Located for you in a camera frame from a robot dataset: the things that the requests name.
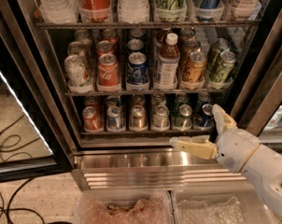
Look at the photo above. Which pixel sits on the green can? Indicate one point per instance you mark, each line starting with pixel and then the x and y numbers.
pixel 182 117
pixel 216 48
pixel 223 67

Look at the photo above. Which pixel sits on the bottom silver can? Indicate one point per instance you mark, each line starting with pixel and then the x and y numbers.
pixel 160 118

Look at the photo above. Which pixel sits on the stainless steel fridge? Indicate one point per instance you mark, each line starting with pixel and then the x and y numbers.
pixel 128 158

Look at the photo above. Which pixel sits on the top middle clear bottle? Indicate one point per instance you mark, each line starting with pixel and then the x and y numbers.
pixel 133 11

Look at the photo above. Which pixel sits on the top red cola bottle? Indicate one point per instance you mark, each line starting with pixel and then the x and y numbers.
pixel 96 10

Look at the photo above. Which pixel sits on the front red cola can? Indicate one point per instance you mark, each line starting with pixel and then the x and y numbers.
pixel 108 70

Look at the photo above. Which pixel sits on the bottom gold can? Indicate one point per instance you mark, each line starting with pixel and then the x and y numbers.
pixel 138 117

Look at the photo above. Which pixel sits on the gold can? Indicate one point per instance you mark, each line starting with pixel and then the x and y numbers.
pixel 188 46
pixel 194 67
pixel 138 117

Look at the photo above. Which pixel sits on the red cola can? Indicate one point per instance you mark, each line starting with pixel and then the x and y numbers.
pixel 104 47
pixel 108 70

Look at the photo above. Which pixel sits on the rear brown tea bottle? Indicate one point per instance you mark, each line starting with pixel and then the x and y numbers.
pixel 160 36

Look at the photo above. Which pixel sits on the bottom white blue can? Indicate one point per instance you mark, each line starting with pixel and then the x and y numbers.
pixel 114 118

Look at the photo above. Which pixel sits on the top green bottle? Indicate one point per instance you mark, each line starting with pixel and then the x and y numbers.
pixel 170 10

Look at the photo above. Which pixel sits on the left clear plastic bin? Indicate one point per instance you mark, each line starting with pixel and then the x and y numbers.
pixel 124 206

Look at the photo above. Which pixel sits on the top blue energy can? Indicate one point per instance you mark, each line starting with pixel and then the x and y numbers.
pixel 206 9

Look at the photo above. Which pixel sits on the front blue soda can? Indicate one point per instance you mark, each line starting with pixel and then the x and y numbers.
pixel 137 68

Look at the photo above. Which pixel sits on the front green can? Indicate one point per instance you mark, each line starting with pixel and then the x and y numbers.
pixel 223 67

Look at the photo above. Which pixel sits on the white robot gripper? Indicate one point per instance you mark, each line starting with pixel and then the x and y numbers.
pixel 236 150

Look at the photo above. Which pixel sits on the bottom green can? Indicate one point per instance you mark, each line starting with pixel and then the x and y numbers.
pixel 182 117

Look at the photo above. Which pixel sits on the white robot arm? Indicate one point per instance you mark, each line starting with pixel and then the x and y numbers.
pixel 264 171

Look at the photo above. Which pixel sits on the clear bottle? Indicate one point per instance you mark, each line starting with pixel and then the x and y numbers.
pixel 133 11
pixel 59 11

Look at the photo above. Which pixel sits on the front white soda can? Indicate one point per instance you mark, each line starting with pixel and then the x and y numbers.
pixel 76 69

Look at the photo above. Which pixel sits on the clear plastic bin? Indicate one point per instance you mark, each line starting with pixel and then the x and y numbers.
pixel 233 202
pixel 124 206

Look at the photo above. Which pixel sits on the blue label tea bottle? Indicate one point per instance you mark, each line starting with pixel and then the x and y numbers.
pixel 168 59

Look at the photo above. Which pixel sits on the top left clear bottle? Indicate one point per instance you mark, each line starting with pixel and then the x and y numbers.
pixel 59 11

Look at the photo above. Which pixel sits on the open glass fridge door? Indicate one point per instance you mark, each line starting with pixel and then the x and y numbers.
pixel 35 137

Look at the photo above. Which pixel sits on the bottom red can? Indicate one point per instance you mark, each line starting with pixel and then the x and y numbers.
pixel 91 118

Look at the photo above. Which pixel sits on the right clear plastic bin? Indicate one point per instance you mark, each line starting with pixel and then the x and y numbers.
pixel 233 202

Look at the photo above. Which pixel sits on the front gold can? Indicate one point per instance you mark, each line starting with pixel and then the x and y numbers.
pixel 194 67

